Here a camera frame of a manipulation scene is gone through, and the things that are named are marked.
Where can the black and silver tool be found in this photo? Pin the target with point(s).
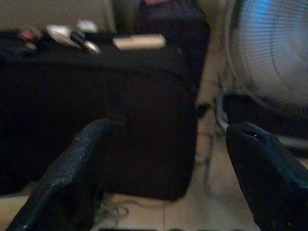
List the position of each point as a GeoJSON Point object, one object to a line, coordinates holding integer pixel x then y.
{"type": "Point", "coordinates": [85, 42]}

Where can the small white object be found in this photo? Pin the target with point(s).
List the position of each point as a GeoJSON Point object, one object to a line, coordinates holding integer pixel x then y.
{"type": "Point", "coordinates": [87, 26]}

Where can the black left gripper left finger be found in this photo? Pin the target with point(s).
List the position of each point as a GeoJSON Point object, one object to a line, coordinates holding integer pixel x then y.
{"type": "Point", "coordinates": [72, 168]}

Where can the white electric fan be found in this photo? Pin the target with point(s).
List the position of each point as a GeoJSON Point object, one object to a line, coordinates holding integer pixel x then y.
{"type": "Point", "coordinates": [272, 48]}

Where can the black fabric suitcase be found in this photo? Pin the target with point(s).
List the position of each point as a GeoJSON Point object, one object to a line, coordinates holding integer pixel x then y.
{"type": "Point", "coordinates": [120, 96]}

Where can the small red object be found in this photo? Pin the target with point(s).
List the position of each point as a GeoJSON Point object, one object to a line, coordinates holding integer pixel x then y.
{"type": "Point", "coordinates": [29, 36]}

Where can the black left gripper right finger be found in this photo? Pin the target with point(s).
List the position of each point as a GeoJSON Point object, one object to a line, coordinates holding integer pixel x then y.
{"type": "Point", "coordinates": [269, 173]}

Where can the white oblong case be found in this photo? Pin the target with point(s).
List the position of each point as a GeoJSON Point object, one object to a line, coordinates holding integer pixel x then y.
{"type": "Point", "coordinates": [139, 41]}

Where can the silver oval object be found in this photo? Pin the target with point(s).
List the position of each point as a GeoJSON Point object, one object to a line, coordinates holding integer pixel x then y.
{"type": "Point", "coordinates": [59, 33]}

